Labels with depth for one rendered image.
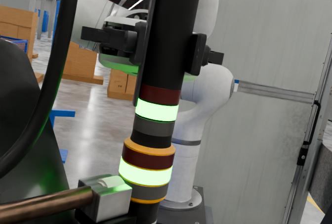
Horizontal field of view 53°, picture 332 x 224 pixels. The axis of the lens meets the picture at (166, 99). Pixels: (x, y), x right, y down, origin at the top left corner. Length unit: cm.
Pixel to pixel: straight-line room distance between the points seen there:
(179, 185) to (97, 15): 65
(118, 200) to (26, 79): 15
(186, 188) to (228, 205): 153
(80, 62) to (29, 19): 206
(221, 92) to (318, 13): 165
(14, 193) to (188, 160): 75
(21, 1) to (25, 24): 269
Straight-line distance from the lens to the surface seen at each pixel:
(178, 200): 103
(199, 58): 25
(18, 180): 28
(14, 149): 21
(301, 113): 252
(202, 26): 88
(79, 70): 957
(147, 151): 26
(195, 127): 96
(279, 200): 268
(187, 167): 99
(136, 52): 24
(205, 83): 92
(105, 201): 25
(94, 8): 47
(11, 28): 832
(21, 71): 35
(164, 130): 26
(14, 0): 1092
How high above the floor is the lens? 147
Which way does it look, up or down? 9 degrees down
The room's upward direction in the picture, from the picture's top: 11 degrees clockwise
